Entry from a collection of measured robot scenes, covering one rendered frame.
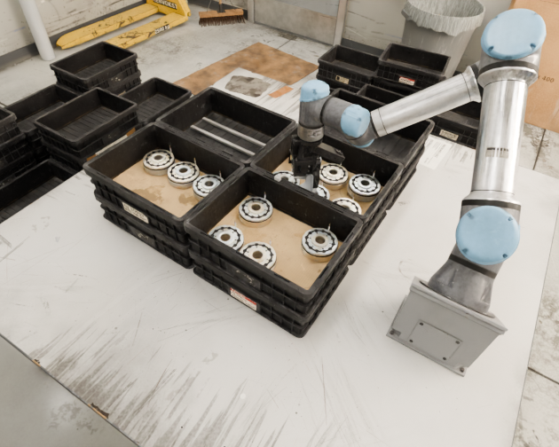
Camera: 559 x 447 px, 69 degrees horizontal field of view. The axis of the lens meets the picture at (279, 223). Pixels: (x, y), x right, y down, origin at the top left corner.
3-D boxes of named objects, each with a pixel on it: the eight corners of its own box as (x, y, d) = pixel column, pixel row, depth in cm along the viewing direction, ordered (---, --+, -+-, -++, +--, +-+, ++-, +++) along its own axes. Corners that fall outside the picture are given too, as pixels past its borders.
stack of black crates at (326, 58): (378, 104, 302) (389, 58, 277) (361, 122, 284) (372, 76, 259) (329, 87, 315) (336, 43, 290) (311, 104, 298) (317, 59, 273)
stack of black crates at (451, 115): (474, 172, 252) (507, 108, 219) (461, 200, 235) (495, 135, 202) (412, 149, 266) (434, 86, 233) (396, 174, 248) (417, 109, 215)
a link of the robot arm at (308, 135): (320, 114, 117) (328, 129, 111) (318, 128, 120) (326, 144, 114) (295, 116, 115) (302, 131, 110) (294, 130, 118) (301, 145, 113)
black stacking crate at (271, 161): (395, 192, 138) (404, 166, 129) (357, 247, 120) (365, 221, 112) (295, 149, 151) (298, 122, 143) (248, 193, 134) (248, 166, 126)
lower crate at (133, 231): (248, 216, 142) (248, 191, 133) (190, 274, 125) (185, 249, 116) (163, 172, 156) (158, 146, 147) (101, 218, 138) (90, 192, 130)
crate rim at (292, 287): (363, 226, 113) (365, 220, 111) (309, 303, 96) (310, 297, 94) (248, 171, 127) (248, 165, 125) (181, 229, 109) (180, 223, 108)
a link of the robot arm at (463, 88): (523, 50, 105) (345, 124, 124) (527, 28, 95) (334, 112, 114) (539, 90, 103) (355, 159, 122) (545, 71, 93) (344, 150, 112)
